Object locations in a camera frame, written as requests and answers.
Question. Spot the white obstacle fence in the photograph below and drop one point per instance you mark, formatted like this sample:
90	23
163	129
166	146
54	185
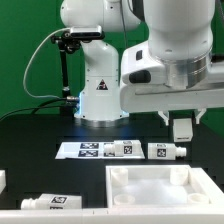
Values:
212	213

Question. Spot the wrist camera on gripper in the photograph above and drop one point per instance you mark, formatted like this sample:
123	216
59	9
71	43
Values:
139	67

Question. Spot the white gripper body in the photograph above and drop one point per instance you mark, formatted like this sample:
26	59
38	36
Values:
136	98

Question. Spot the black camera stand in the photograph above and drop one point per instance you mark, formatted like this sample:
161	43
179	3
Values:
66	45

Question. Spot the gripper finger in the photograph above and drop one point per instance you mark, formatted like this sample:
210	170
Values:
199	113
165	116

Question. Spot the marker sheet with tags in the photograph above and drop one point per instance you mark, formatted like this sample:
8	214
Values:
87	150

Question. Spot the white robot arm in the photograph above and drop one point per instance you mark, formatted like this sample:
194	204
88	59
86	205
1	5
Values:
178	33

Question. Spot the white block at left edge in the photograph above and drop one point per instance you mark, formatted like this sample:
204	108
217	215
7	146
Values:
2	180

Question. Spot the background camera on stand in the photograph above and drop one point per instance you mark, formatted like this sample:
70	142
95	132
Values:
86	32

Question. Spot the white square tabletop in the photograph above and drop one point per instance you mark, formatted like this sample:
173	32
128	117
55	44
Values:
153	185

